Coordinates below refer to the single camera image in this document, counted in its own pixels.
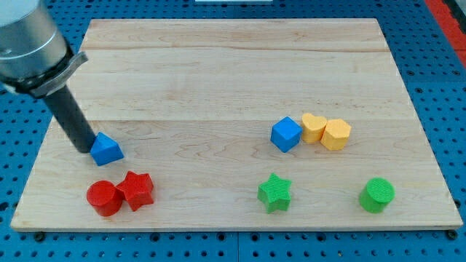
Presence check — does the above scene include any green cylinder block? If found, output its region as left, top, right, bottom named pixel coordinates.
left=359, top=178, right=395, bottom=213

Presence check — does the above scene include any blue cube block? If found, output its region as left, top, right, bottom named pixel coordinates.
left=270, top=116, right=303, bottom=153

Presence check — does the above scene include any yellow hexagon block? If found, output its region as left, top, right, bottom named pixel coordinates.
left=320, top=119, right=352, bottom=151

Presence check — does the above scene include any yellow heart block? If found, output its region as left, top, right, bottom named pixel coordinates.
left=301, top=113, right=328, bottom=143

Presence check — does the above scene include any red star block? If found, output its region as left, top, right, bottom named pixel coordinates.
left=116, top=170, right=154, bottom=212

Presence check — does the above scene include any light wooden board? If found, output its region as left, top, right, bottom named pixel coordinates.
left=11, top=19, right=463, bottom=232

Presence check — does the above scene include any blue triangle block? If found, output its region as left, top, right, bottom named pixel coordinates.
left=90, top=132, right=125, bottom=166

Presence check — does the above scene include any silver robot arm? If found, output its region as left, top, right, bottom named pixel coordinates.
left=1, top=0, right=88, bottom=98

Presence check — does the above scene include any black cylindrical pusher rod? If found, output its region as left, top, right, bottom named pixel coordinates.
left=44, top=85, right=96, bottom=153

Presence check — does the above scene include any red cylinder block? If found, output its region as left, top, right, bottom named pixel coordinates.
left=86, top=180, right=123, bottom=217

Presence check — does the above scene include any green star block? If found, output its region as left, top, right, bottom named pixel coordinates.
left=257, top=173, right=292, bottom=213

